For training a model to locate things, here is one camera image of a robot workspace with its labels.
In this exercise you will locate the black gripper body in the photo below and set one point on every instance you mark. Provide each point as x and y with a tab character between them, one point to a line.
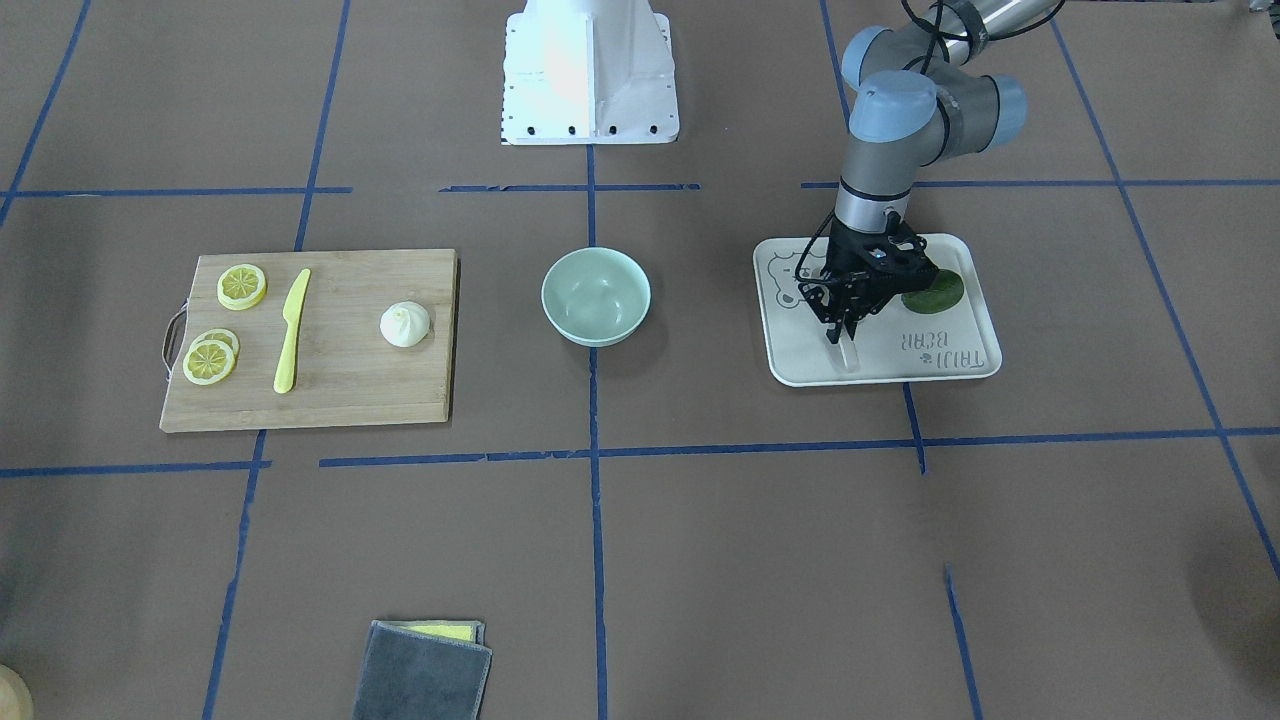
846	262

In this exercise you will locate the white plastic spoon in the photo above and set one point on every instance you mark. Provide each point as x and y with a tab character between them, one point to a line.
849	355

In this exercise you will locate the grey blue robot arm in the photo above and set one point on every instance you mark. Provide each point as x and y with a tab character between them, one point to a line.
914	105

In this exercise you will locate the pale green bowl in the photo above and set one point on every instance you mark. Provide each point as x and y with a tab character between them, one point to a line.
596	297

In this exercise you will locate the white steamed bun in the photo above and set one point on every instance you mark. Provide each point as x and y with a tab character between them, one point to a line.
405	324

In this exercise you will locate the white bear tray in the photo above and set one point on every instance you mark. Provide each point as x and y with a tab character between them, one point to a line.
894	345

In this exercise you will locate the green avocado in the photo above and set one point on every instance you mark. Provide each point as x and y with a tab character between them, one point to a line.
946	291

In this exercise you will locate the yellow sponge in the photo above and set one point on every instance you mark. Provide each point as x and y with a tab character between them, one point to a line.
470	631

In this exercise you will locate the bamboo cutting board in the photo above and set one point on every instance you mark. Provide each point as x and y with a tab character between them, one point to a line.
347	375

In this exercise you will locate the yellow plastic knife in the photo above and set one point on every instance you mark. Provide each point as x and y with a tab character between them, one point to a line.
286	366

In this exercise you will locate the grey cloth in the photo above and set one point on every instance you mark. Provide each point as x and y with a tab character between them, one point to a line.
407	675

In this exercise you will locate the lemon slice top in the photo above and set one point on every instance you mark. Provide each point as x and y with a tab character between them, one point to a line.
241	287

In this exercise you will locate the lemon slice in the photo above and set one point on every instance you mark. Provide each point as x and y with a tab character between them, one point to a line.
208	362
229	338
241	287

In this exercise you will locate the lemon slice behind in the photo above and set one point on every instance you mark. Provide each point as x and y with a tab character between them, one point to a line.
229	338

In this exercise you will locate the lemon slice front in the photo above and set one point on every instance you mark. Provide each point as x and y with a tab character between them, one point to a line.
208	362

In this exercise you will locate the tan round object corner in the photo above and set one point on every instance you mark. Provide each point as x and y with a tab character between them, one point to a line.
16	701

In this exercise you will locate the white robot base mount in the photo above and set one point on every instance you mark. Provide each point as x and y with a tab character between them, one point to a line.
588	73

